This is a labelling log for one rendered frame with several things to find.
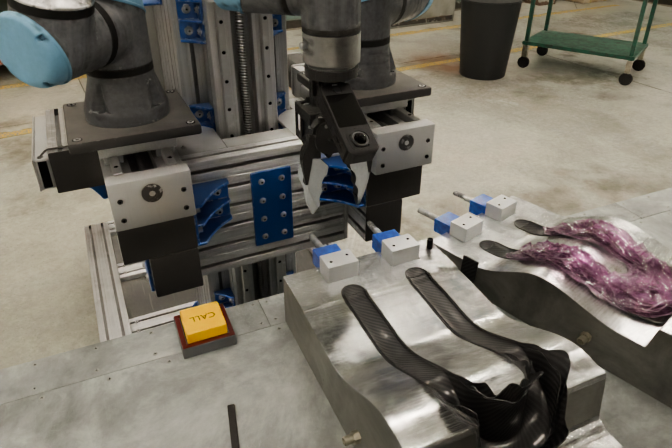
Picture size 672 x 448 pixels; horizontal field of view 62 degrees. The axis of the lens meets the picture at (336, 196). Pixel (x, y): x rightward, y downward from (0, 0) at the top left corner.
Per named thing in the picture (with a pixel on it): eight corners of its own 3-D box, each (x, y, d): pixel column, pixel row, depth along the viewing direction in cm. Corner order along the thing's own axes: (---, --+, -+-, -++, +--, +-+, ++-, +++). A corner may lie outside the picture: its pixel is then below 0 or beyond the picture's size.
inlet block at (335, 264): (298, 252, 96) (297, 225, 94) (325, 245, 98) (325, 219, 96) (328, 297, 86) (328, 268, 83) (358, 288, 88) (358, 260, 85)
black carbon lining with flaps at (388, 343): (334, 299, 84) (334, 247, 80) (426, 273, 90) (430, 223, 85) (472, 503, 57) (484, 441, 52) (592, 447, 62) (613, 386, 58)
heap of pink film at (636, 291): (496, 260, 95) (503, 221, 91) (552, 224, 105) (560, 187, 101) (654, 343, 78) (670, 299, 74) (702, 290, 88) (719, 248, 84)
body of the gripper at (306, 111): (341, 131, 85) (342, 52, 79) (367, 153, 78) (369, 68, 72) (294, 140, 82) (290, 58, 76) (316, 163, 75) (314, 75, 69)
